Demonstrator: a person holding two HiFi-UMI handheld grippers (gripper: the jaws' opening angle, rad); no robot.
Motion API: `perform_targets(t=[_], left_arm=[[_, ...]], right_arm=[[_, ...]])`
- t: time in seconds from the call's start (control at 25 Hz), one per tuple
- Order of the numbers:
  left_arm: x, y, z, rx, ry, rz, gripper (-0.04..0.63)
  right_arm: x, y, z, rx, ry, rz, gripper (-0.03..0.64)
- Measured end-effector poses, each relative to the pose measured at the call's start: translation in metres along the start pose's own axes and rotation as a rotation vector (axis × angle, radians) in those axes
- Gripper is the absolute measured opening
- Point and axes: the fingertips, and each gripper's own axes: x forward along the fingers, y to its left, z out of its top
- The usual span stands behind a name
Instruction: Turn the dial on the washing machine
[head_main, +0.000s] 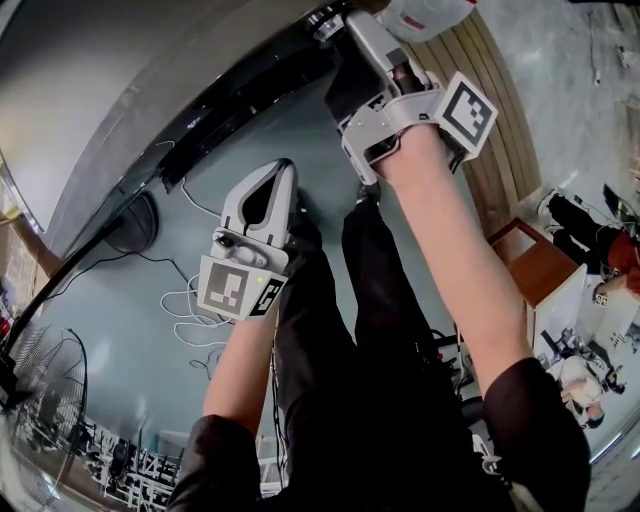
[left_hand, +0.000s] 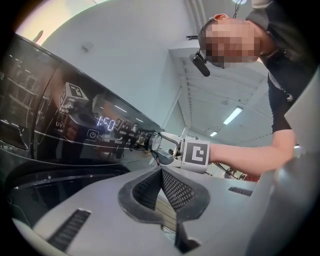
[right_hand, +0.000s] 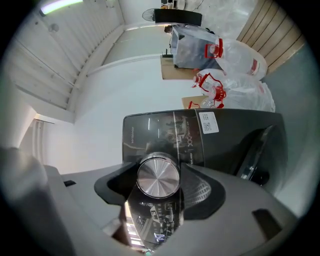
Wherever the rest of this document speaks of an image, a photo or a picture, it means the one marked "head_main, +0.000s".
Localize black floor fan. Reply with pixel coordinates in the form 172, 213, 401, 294
0, 191, 160, 501

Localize person's right hand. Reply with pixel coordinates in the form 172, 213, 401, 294
392, 61, 429, 97

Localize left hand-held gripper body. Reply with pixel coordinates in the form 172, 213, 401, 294
196, 226, 291, 322

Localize person's right forearm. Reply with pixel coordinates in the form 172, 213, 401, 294
372, 122, 534, 401

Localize person's black shirt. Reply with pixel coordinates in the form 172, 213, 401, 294
167, 357, 594, 512

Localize person's left black shoe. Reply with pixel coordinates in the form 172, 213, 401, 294
287, 188, 324, 251

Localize person's black trousers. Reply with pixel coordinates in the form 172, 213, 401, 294
274, 192, 501, 512

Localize white cable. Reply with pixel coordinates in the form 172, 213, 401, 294
159, 177, 236, 349

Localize black power cable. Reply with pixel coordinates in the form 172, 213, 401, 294
64, 249, 201, 301

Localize person's left forearm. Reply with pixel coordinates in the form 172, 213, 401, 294
202, 314, 281, 436

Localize person's black shoe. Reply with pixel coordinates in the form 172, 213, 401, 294
355, 180, 384, 204
287, 188, 324, 251

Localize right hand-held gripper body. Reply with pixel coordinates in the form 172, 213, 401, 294
336, 46, 501, 187

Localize curved wooden slatted bench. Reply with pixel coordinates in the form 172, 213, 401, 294
399, 7, 544, 244

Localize person's right black shoe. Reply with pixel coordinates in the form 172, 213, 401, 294
355, 180, 384, 204

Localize black washing machine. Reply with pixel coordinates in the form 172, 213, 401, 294
0, 0, 354, 326

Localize silver washing machine knob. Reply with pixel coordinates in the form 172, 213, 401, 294
305, 10, 347, 42

